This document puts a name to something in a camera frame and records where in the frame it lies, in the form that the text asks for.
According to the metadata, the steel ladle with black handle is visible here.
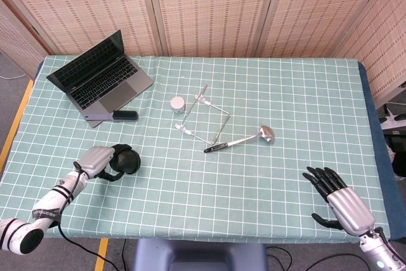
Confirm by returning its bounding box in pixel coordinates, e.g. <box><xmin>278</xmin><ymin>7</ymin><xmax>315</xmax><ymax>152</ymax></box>
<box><xmin>203</xmin><ymin>124</ymin><xmax>275</xmax><ymax>154</ymax></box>

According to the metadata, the bamboo folding screen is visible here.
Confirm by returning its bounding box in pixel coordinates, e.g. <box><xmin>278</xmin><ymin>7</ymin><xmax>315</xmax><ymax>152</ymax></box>
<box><xmin>0</xmin><ymin>0</ymin><xmax>406</xmax><ymax>110</ymax></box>

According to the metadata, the green checked tablecloth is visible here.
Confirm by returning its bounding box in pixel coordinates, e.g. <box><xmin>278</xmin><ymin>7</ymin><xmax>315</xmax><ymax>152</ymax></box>
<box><xmin>0</xmin><ymin>55</ymin><xmax>393</xmax><ymax>243</ymax></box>

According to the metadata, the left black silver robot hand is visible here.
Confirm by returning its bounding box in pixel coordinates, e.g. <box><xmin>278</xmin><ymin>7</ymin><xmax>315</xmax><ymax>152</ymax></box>
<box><xmin>74</xmin><ymin>143</ymin><xmax>133</xmax><ymax>182</ymax></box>

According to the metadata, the blue table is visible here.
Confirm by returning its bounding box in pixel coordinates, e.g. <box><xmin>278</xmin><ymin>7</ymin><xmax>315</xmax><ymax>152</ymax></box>
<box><xmin>33</xmin><ymin>60</ymin><xmax>406</xmax><ymax>242</ymax></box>

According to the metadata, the grey open laptop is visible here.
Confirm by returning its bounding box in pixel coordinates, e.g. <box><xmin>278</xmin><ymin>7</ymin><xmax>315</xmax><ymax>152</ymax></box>
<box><xmin>46</xmin><ymin>29</ymin><xmax>155</xmax><ymax>129</ymax></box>

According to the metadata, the black floor cable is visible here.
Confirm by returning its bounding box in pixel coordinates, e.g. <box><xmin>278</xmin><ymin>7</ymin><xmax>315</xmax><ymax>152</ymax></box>
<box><xmin>265</xmin><ymin>244</ymin><xmax>370</xmax><ymax>271</ymax></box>

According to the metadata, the black bag on floor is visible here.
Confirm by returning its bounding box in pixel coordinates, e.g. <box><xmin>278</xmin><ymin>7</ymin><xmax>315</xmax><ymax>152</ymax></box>
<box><xmin>383</xmin><ymin>129</ymin><xmax>406</xmax><ymax>177</ymax></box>

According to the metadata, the folding metal wire rack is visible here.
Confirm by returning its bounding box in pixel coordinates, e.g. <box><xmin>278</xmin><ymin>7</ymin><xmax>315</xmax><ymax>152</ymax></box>
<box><xmin>174</xmin><ymin>84</ymin><xmax>231</xmax><ymax>145</ymax></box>

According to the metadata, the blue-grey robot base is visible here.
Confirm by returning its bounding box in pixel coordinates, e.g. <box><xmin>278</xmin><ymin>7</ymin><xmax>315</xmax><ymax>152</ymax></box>
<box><xmin>132</xmin><ymin>238</ymin><xmax>269</xmax><ymax>271</ymax></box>

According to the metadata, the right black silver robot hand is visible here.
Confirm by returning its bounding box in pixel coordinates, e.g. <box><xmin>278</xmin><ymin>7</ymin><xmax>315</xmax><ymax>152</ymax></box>
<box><xmin>302</xmin><ymin>166</ymin><xmax>376</xmax><ymax>237</ymax></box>

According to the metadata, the small white jar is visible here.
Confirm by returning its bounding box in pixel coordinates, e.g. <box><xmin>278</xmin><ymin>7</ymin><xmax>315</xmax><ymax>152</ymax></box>
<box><xmin>170</xmin><ymin>96</ymin><xmax>187</xmax><ymax>115</ymax></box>

